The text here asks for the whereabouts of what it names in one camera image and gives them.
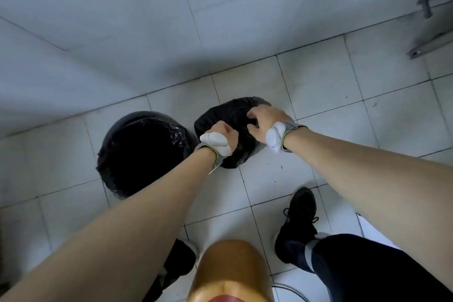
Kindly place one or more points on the person's right hand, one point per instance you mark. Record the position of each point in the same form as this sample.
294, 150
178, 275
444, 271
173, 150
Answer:
270, 116

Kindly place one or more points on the person's left hand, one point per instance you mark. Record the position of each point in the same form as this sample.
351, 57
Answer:
229, 134

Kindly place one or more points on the person's right thumb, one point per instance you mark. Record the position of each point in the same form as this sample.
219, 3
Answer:
254, 132

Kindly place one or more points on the person's left fingers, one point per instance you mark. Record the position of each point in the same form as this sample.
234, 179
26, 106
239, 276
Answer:
226, 126

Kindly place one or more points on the black garbage bag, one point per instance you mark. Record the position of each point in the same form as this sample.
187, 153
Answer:
226, 112

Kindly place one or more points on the person's right forearm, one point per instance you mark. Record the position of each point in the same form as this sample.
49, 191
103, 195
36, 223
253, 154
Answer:
375, 185

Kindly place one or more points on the person's left forearm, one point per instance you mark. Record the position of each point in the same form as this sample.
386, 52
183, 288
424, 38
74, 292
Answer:
116, 227

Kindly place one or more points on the white hand tracker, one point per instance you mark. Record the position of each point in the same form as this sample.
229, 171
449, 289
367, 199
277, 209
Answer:
216, 142
275, 137

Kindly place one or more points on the black lined trash bin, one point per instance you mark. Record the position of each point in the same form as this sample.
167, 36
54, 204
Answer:
141, 153

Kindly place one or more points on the black sneaker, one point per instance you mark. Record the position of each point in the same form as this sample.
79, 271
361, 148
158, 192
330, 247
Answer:
299, 220
180, 259

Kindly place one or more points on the golden brown rounded object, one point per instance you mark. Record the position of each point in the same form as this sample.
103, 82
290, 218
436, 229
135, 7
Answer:
230, 270

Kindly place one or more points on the dark trousers with grey stripe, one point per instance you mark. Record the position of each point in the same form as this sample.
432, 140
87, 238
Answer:
368, 270

